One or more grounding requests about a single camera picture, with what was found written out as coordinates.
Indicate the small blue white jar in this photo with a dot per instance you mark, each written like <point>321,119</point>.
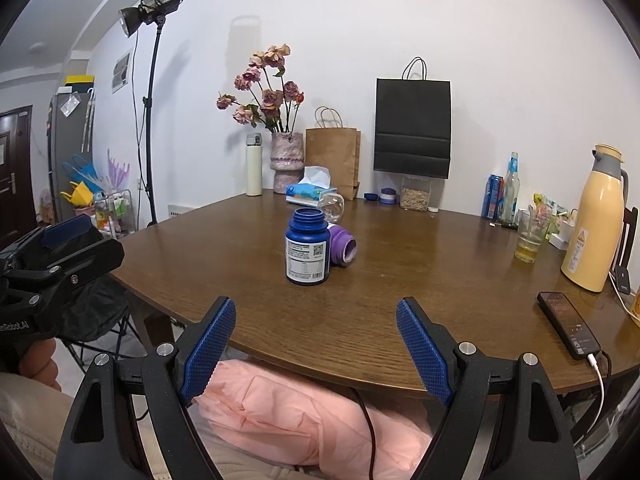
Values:
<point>387,196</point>

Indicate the black smartphone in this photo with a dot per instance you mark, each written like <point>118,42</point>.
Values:
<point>569,324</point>

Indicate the dark wooden chair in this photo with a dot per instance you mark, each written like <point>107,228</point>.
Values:
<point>621,261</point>

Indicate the blue soda can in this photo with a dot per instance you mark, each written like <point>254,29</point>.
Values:
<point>493,197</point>

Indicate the clear glass drink bottle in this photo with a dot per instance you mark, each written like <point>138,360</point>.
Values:
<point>510,192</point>

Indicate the wire rack with items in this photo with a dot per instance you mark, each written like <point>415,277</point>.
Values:
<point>104,198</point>

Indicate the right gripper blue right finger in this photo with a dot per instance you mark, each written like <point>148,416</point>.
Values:
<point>531,440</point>

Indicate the studio light on stand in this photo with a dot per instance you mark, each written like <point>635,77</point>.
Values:
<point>148,12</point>

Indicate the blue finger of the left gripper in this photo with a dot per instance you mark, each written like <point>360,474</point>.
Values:
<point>66,231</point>

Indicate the blue tissue box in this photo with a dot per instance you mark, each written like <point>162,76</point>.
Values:
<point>308,192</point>

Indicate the blue supplement bottle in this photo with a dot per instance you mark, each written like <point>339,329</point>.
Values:
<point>307,244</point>

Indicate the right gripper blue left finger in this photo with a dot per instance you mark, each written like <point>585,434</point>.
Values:
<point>101,437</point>

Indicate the white thermos bottle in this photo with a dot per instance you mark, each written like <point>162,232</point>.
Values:
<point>254,164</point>

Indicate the black paper bag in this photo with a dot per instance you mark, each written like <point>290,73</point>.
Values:
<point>413,124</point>

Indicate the glass of yellow drink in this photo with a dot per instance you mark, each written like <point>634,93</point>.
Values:
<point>532,230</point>

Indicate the dried pink flowers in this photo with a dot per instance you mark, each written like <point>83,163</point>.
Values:
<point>271,101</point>

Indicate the person's left hand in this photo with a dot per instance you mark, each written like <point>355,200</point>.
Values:
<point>38,363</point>

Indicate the brown paper bag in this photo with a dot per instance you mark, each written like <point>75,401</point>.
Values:
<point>334,146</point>

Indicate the yellow thermos carafe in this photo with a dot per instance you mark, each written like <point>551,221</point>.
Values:
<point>599,221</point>

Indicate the dark wooden door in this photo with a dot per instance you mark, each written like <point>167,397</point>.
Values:
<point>17,208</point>

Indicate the purple supplement bottle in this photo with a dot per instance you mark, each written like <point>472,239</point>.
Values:
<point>343,246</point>

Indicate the clear glass jar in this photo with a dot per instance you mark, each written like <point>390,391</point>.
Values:
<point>332,205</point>

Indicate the pink padded jacket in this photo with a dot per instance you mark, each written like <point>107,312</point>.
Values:
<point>289,420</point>

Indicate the pink ceramic vase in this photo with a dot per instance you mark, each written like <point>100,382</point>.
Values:
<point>286,159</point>

